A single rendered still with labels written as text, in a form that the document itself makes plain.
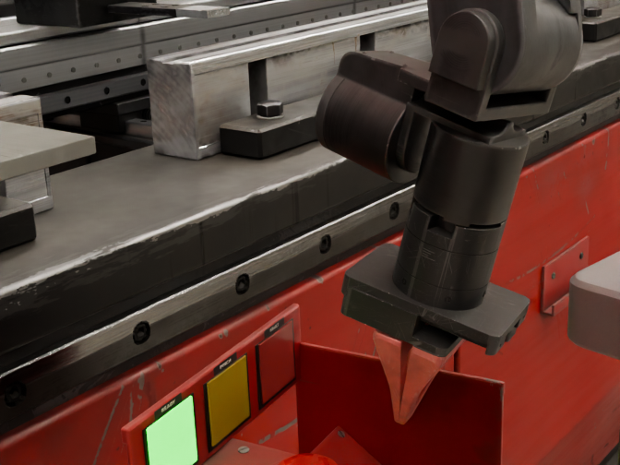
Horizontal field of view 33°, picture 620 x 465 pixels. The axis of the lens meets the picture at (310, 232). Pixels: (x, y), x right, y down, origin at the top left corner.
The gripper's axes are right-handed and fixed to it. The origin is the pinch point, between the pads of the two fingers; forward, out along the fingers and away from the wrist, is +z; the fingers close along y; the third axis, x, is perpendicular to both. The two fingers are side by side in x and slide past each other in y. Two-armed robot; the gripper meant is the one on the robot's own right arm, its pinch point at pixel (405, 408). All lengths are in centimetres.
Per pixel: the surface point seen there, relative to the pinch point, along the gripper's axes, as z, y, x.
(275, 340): -0.1, 10.4, -0.8
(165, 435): 0.7, 10.3, 12.1
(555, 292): 25, 5, -79
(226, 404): 1.7, 10.0, 5.6
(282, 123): -3.7, 27.8, -30.7
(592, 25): -7, 16, -106
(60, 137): -15.6, 19.0, 13.3
